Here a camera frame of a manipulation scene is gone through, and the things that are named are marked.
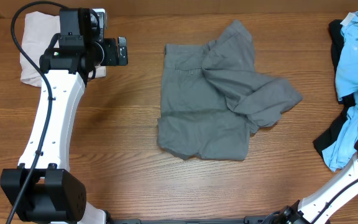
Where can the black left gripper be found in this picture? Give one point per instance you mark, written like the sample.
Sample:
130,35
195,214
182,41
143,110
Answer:
110,46

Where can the grey shorts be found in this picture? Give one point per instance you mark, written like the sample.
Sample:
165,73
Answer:
213,100

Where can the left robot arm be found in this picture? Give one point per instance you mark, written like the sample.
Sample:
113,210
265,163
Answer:
41,188

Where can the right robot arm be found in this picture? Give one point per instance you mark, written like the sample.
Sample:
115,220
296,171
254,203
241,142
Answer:
318,207

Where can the folded beige shorts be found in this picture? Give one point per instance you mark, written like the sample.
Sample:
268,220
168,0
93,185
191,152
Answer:
36,46

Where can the black garment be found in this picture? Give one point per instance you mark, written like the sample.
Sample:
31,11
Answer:
330,135

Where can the light blue shirt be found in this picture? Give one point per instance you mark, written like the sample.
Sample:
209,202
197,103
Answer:
353,77

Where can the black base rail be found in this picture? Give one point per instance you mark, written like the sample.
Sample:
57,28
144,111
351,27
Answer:
246,220

